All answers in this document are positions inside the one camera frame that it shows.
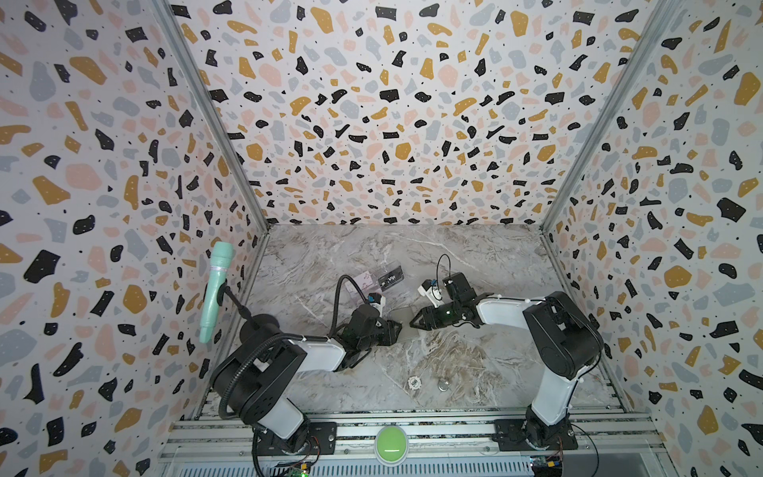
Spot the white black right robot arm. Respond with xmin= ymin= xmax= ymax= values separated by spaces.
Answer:
xmin=409 ymin=272 xmax=604 ymax=450

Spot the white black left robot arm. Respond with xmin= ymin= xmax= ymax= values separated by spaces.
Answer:
xmin=212 ymin=304 xmax=403 ymax=453

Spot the clear acrylic card box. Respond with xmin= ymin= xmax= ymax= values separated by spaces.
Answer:
xmin=351 ymin=262 xmax=405 ymax=296

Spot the black microphone stand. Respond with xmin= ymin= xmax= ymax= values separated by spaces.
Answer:
xmin=217 ymin=282 xmax=280 ymax=345

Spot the green push button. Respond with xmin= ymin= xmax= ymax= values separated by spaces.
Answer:
xmin=374 ymin=425 xmax=409 ymax=467

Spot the mint green microphone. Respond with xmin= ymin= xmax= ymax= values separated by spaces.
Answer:
xmin=199 ymin=242 xmax=234 ymax=343

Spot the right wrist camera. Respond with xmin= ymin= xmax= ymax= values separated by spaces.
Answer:
xmin=417 ymin=279 xmax=444 ymax=308

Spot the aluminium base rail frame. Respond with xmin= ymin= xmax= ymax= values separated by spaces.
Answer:
xmin=153 ymin=407 xmax=679 ymax=476

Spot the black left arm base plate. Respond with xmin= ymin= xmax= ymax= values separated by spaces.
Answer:
xmin=252 ymin=421 xmax=338 ymax=456

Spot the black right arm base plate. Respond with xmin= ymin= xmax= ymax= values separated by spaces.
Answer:
xmin=492 ymin=417 xmax=578 ymax=451

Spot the aluminium left corner post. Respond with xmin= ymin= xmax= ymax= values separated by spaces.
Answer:
xmin=150 ymin=0 xmax=268 ymax=236

